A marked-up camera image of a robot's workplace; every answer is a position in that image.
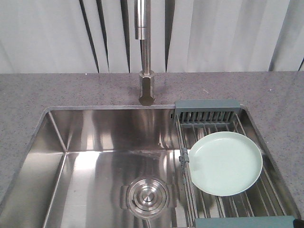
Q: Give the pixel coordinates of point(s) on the steel sink drain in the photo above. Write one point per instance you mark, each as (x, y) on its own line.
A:
(147, 197)

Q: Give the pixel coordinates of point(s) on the white pleated curtain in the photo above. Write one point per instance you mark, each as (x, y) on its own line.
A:
(98, 36)

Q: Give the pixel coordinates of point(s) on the stainless steel sink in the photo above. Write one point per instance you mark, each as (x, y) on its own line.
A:
(81, 157)

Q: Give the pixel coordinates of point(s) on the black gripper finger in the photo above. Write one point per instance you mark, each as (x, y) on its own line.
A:
(298, 223)

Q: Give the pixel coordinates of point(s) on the light green round plate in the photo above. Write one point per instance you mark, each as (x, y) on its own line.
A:
(225, 163)

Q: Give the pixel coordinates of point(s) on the stainless steel faucet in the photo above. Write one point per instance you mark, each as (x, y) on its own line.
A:
(142, 24)

